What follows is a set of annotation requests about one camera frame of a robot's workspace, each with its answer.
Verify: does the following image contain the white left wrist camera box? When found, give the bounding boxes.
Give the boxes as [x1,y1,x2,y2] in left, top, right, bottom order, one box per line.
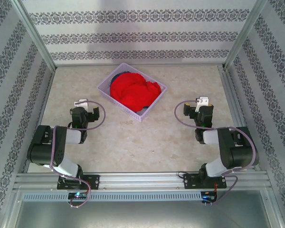
[74,99,89,111]

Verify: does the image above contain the grey slotted cable duct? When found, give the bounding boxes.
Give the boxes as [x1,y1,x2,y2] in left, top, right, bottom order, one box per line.
[22,191,203,201]

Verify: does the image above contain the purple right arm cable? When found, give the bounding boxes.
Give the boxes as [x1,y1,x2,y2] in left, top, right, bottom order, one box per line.
[174,100,257,207]

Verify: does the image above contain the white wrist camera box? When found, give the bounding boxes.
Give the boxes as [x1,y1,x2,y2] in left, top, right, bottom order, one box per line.
[195,95,209,113]
[74,99,89,111]

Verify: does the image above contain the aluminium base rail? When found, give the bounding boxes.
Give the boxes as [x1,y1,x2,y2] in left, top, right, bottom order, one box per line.
[13,172,269,190]

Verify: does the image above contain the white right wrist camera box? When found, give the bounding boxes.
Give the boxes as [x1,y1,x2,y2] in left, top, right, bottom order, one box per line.
[195,95,209,113]

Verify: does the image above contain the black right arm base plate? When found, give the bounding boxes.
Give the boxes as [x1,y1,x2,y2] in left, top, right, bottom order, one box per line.
[183,173,228,190]

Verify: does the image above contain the aluminium frame post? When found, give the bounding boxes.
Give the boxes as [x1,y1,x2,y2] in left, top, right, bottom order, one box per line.
[223,0,268,69]
[11,0,57,69]

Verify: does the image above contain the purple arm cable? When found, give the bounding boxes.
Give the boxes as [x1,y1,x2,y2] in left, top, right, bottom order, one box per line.
[174,100,257,207]
[49,100,107,210]

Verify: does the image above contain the dark blue garment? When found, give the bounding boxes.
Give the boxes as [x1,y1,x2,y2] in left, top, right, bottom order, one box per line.
[108,71,150,112]

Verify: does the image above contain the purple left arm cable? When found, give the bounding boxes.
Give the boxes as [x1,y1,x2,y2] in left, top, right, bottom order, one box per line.
[49,100,107,210]

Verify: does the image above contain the lavender plastic basket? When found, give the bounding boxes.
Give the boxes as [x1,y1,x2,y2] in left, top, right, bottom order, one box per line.
[96,63,168,123]

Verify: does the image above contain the red t-shirt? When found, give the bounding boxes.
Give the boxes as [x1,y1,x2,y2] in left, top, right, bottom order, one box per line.
[110,73,162,113]

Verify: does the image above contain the striped white bed cover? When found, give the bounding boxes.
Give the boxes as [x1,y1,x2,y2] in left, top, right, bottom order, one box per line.
[54,63,225,68]

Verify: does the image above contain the aluminium side rail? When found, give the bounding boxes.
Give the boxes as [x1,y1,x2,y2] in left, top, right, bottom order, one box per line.
[217,66,261,172]

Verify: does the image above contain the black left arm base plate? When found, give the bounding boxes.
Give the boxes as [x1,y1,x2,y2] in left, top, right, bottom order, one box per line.
[57,174,101,190]

